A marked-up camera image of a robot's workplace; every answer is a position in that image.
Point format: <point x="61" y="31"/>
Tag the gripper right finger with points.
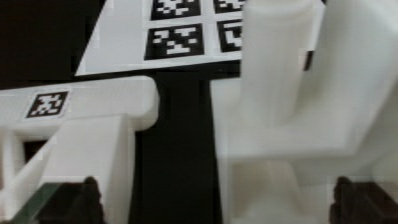
<point x="363" y="206"/>

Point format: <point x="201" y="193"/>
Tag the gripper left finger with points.
<point x="63" y="204"/>

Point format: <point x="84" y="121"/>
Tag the white chair back frame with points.
<point x="68" y="126"/>

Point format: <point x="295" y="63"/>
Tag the white chair seat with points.
<point x="306" y="110"/>

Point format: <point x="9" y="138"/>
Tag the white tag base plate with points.
<point x="162" y="33"/>

